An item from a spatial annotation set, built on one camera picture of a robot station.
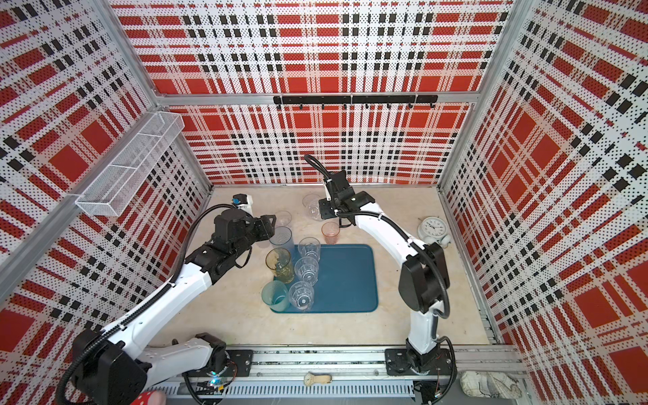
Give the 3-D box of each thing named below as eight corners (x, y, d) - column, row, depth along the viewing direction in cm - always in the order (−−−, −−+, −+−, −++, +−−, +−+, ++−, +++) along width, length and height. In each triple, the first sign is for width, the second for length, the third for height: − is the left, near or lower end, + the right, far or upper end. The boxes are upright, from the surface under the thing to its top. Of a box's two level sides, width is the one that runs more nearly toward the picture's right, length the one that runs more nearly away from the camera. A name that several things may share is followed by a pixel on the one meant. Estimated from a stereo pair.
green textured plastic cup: (267, 316, 85) (258, 305, 76) (271, 292, 90) (263, 280, 82) (291, 316, 85) (285, 305, 76) (293, 292, 90) (289, 280, 82)
